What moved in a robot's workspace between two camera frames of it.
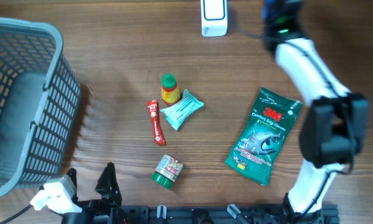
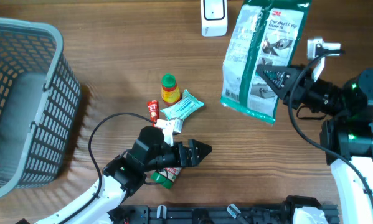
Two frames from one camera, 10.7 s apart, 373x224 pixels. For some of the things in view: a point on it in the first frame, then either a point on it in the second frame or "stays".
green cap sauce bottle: (170, 92) stays
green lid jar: (167, 170) stays
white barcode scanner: (213, 18) stays
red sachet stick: (158, 132) stays
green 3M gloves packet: (259, 141) → (260, 33)
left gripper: (112, 196) → (182, 160)
